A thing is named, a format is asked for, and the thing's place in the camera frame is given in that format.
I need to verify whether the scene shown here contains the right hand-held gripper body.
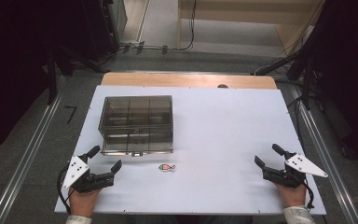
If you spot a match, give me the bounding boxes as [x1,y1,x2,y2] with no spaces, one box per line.
[261,152,329,189]

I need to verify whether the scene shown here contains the person's right hand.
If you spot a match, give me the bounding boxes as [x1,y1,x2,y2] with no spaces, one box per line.
[274,181,308,208]

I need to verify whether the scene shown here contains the person's left hand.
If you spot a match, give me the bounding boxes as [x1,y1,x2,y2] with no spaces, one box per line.
[68,186,103,218]

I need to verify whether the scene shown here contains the black hanging cable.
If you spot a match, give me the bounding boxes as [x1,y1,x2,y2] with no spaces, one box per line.
[167,0,198,52]

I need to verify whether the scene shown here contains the small colourful fish figure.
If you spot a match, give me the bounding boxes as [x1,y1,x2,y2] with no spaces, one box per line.
[158,163,176,173]

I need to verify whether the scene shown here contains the black stand leg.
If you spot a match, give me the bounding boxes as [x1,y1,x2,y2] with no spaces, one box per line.
[302,57,312,110]
[47,46,59,105]

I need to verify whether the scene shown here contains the dark curtain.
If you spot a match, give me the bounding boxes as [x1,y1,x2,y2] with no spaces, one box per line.
[287,0,358,167]
[0,0,119,160]

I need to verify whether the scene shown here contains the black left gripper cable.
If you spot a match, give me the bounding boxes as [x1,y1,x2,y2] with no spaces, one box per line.
[56,162,76,215]

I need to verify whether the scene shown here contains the smoky transparent compartment box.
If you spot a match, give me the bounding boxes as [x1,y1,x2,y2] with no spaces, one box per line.
[98,94,174,157]

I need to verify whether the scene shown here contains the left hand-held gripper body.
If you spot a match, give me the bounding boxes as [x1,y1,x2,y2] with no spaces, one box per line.
[61,154,116,194]

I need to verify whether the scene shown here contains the metal floor rail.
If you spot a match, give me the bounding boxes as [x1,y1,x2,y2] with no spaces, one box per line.
[0,77,68,224]
[288,83,358,224]

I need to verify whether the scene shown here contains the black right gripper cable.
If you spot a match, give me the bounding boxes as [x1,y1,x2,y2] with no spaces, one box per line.
[302,178,315,210]

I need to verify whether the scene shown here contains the wooden table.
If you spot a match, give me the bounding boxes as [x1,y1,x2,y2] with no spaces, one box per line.
[101,72,278,91]

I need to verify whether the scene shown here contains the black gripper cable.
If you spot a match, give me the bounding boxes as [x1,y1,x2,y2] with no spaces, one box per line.
[56,162,76,215]
[302,178,315,210]

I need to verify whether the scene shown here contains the white table board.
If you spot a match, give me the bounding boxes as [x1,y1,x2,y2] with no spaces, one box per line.
[54,85,327,216]

